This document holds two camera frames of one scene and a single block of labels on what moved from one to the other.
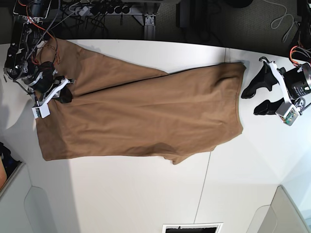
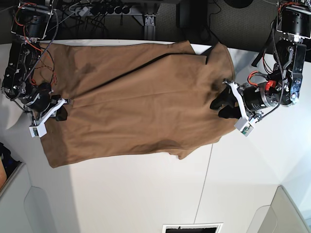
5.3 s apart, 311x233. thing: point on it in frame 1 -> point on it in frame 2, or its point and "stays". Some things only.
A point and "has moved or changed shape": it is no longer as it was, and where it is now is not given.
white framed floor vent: x=202 y=227 stays
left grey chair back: x=24 y=208 stays
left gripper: x=46 y=85 -> x=41 y=106
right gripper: x=295 y=82 -> x=253 y=101
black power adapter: x=183 y=14 stays
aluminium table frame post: x=149 y=28 stays
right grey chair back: x=282 y=216 stays
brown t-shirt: x=117 y=110 has moved or changed shape
